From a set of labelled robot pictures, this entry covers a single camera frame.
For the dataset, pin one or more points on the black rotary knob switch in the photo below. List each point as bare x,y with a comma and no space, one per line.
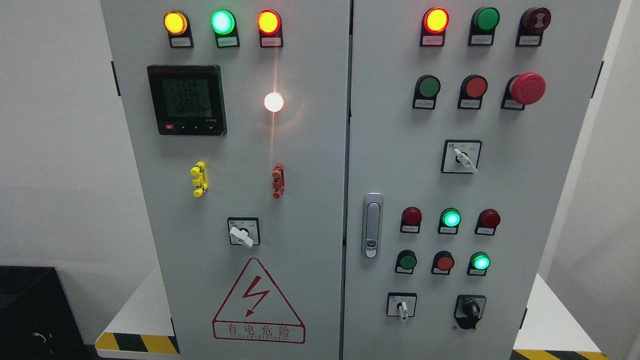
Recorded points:
468,310

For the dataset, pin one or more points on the red terminal clip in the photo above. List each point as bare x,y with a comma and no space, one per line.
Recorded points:
278,182

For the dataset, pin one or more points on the white lit indicator lamp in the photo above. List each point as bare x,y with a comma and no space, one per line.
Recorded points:
273,102

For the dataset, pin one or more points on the dark red indicator light left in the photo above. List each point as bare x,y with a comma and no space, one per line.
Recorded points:
411,219

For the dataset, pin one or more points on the grey left cabinet door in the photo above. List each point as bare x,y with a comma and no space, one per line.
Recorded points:
301,233

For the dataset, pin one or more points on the grey cabinet door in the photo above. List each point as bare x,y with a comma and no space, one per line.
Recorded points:
301,233
396,150

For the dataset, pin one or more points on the green push button lower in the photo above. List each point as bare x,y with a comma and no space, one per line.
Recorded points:
406,262

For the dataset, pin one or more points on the green push button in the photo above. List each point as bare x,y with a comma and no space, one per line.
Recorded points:
406,262
426,91

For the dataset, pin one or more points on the yellow terminal clip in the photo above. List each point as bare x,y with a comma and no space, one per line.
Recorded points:
199,179

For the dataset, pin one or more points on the green lit indicator middle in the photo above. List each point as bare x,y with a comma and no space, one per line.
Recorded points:
449,221

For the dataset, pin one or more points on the green push button upper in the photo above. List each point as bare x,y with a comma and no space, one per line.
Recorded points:
426,91

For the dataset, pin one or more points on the red electric hazard warning sticker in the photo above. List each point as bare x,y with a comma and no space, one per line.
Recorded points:
256,309

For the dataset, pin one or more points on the red push button lower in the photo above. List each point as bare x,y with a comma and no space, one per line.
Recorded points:
443,262

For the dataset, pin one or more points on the red push button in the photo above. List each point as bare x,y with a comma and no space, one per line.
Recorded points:
443,262
471,93

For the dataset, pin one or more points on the black digital power meter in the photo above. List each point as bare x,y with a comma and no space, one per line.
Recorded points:
188,100

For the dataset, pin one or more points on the grey right cabinet door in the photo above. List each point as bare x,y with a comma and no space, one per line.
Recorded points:
396,150

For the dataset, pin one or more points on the red-orange indicator light top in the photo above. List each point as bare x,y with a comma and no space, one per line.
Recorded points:
269,24

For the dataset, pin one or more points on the red indicator light right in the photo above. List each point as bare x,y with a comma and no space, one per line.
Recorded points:
487,222

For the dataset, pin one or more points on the green illuminated button lower right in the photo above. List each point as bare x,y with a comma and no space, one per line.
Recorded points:
478,264

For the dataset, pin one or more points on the red push button upper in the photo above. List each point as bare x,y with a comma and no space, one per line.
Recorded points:
471,93

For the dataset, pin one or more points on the green lit indicator light top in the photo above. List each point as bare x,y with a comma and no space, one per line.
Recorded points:
225,29

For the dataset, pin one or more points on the red lit indicator right door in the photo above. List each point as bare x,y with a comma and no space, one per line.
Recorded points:
433,29

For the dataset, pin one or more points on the yellow indicator light top left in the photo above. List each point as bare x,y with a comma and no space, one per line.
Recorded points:
178,29

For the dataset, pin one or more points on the red emergency stop mushroom button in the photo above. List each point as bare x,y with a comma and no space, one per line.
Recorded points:
523,89

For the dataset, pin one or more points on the green indicator light right top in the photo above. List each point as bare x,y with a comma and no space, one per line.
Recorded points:
483,26

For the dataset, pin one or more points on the white platform with hazard stripes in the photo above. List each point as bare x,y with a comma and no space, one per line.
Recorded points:
142,329

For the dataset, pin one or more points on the dark red buzzer alarm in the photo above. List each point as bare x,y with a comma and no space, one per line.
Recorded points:
532,25

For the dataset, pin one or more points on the black box lower left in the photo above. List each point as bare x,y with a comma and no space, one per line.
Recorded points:
36,321

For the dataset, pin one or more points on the silver door lock handle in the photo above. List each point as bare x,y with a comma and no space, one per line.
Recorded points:
371,222

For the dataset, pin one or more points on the white selector switch left door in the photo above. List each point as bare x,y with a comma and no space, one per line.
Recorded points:
244,231

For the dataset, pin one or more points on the white selector switch right upper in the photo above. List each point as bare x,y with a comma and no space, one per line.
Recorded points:
461,156

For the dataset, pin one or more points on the white selector switch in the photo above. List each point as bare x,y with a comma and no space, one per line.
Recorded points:
401,304
461,156

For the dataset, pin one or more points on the white selector switch right lower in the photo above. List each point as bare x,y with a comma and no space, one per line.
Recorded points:
401,304

